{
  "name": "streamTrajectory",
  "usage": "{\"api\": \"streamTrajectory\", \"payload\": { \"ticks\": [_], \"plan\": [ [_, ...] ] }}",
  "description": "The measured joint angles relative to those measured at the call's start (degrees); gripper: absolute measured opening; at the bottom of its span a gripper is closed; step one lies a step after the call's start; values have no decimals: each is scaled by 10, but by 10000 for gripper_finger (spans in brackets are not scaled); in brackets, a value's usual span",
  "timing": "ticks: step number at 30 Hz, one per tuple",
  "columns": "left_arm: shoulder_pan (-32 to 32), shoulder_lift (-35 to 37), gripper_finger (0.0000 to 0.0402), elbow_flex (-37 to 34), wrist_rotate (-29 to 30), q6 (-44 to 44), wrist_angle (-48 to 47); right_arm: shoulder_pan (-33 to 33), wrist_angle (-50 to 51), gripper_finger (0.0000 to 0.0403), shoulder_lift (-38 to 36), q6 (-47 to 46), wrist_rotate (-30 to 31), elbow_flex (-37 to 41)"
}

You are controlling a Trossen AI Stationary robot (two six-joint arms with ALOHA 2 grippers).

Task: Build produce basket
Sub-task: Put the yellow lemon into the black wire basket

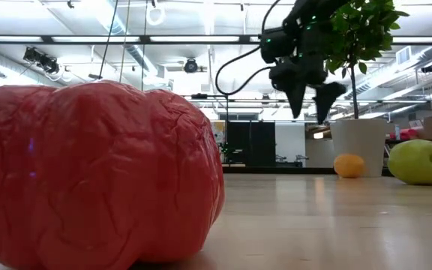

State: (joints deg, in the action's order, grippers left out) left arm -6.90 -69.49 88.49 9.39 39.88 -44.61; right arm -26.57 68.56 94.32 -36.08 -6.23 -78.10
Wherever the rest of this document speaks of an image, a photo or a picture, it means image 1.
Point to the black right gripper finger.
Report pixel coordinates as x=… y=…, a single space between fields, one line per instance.
x=326 y=97
x=296 y=97

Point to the small orange fruit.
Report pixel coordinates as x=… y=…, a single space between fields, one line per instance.
x=349 y=166

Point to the green apple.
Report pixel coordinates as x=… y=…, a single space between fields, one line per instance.
x=418 y=162

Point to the red-orange bell pepper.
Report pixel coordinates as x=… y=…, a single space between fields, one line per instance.
x=88 y=176

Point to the white plant pot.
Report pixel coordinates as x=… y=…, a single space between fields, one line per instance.
x=358 y=146

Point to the small green potted tree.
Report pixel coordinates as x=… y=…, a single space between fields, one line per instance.
x=366 y=33

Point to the black cabinet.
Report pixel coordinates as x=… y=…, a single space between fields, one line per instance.
x=251 y=142

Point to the black lamp stand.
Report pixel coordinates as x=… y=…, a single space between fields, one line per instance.
x=200 y=96

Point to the black ceiling speaker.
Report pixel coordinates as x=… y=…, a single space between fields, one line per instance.
x=429 y=68

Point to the black ceiling track lights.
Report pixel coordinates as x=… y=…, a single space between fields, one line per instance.
x=41 y=60

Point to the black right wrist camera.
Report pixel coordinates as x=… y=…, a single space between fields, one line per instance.
x=276 y=45

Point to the black table frame rail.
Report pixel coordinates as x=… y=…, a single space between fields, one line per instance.
x=294 y=170

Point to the colourful wall poster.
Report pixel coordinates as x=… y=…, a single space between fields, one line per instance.
x=219 y=133

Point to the silver ventilation duct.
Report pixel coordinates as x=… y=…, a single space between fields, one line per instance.
x=135 y=56

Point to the black overhead frame bar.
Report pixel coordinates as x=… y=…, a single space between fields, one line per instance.
x=47 y=39

